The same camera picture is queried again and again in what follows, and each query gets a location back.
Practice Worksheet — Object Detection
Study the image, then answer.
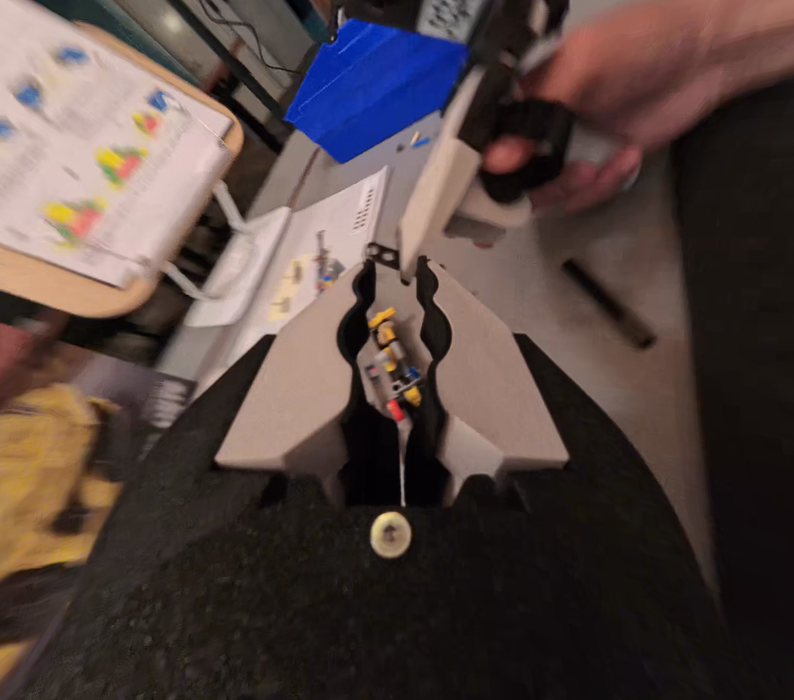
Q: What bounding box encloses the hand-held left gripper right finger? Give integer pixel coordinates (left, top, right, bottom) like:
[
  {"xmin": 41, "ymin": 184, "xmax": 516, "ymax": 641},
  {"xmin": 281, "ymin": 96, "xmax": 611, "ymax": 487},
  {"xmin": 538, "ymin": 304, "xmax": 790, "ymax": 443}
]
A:
[{"xmin": 414, "ymin": 255, "xmax": 570, "ymax": 496}]

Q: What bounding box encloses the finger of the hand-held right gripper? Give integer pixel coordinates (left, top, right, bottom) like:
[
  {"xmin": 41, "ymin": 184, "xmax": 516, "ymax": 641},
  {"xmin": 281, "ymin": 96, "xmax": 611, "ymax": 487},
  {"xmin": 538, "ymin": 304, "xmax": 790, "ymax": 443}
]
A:
[
  {"xmin": 443, "ymin": 179, "xmax": 534, "ymax": 248},
  {"xmin": 397, "ymin": 66, "xmax": 491, "ymax": 283}
]

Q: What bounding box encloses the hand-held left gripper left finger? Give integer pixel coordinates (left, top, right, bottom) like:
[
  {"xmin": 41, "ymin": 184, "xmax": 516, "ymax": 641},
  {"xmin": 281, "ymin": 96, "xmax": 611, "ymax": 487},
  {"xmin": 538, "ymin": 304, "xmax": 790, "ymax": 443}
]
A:
[{"xmin": 214, "ymin": 260, "xmax": 378, "ymax": 493}]

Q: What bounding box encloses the grey lego beam assembly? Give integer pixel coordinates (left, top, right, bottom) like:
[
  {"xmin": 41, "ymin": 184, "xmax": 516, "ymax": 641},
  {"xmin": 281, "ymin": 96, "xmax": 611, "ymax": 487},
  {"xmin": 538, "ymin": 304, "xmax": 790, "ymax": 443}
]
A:
[{"xmin": 365, "ymin": 306, "xmax": 427, "ymax": 423}]

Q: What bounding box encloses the long black lego beam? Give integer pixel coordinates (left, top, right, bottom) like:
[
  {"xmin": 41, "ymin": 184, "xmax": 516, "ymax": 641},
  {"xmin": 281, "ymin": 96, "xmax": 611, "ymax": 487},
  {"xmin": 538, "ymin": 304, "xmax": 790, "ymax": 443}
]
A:
[{"xmin": 561, "ymin": 258, "xmax": 658, "ymax": 351}]

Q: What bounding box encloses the yellow car lego box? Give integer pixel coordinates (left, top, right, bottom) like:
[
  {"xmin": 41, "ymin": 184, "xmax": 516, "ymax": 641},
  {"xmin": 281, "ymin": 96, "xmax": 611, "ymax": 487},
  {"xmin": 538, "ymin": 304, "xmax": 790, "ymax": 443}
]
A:
[{"xmin": 0, "ymin": 322, "xmax": 197, "ymax": 645}]

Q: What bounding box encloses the person's right hand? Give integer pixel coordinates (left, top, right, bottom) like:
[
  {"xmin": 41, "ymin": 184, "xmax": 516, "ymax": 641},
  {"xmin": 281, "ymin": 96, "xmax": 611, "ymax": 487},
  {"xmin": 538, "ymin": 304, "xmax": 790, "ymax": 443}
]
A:
[{"xmin": 483, "ymin": 0, "xmax": 736, "ymax": 215}]

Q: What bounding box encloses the blue plastic bin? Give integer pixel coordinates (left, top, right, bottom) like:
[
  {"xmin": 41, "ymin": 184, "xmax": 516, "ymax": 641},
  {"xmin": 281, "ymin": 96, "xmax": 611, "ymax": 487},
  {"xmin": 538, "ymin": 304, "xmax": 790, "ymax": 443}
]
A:
[{"xmin": 284, "ymin": 18, "xmax": 470, "ymax": 164}]

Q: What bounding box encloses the open instruction booklet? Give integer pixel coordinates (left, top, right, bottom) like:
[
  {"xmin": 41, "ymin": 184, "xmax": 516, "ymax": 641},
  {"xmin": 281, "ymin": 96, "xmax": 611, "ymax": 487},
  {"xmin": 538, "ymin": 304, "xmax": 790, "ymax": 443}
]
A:
[{"xmin": 232, "ymin": 167, "xmax": 393, "ymax": 355}]

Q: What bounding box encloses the black dimpled foam mat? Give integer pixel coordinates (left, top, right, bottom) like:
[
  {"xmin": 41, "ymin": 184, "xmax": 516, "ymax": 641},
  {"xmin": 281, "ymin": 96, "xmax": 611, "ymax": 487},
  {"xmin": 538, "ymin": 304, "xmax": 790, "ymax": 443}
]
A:
[{"xmin": 673, "ymin": 80, "xmax": 794, "ymax": 700}]

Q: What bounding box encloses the wooden board white stand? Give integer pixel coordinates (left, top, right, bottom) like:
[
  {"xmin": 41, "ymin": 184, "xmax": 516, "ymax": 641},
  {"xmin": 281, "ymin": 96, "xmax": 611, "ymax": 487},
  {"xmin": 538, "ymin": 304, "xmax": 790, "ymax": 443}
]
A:
[{"xmin": 0, "ymin": 21, "xmax": 292, "ymax": 330}]

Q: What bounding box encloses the printed instruction sheet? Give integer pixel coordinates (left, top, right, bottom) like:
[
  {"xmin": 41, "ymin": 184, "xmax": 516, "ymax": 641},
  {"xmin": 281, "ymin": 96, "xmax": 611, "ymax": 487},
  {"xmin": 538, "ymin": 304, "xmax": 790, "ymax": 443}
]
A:
[{"xmin": 0, "ymin": 0, "xmax": 234, "ymax": 289}]

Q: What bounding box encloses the black hanging cable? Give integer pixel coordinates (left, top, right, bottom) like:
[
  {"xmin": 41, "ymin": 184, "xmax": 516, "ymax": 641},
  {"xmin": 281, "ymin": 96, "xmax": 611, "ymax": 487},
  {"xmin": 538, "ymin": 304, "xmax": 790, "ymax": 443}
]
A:
[{"xmin": 167, "ymin": 0, "xmax": 306, "ymax": 79}]

